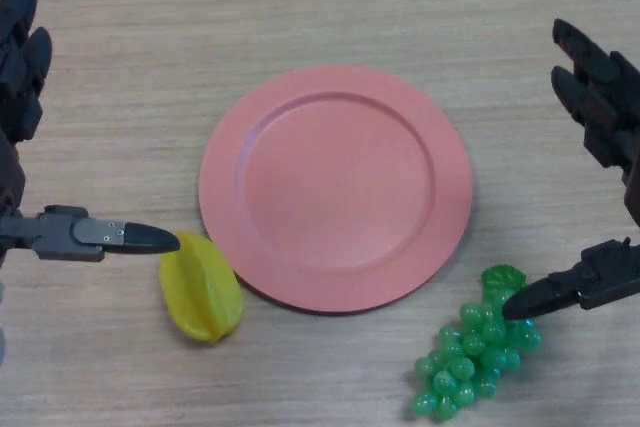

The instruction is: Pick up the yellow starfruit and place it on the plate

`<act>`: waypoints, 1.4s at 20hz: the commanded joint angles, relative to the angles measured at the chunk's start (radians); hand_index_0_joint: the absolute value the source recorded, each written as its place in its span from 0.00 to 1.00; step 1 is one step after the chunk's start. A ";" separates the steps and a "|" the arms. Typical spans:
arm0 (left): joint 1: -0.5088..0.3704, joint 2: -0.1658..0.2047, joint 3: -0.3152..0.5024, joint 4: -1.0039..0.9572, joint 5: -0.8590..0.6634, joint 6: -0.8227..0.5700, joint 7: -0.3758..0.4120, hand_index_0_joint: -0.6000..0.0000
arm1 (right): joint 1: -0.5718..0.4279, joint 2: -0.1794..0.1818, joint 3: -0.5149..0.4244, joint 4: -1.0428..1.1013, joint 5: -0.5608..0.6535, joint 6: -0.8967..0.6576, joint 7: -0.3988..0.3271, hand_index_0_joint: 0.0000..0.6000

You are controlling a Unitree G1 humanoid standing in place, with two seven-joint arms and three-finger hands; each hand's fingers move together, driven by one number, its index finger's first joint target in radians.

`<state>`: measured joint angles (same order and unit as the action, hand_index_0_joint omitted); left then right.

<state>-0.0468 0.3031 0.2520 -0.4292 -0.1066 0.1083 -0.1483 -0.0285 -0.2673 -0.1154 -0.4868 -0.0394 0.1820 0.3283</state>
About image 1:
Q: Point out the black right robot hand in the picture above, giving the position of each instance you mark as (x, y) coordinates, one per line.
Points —
(605, 97)

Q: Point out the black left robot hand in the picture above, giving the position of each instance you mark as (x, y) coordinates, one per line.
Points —
(65, 234)

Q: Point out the yellow starfruit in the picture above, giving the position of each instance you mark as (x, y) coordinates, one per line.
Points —
(200, 292)

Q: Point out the pink round plate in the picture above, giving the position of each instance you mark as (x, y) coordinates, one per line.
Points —
(335, 187)

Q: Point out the green grape bunch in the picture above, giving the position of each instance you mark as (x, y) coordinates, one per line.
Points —
(465, 367)

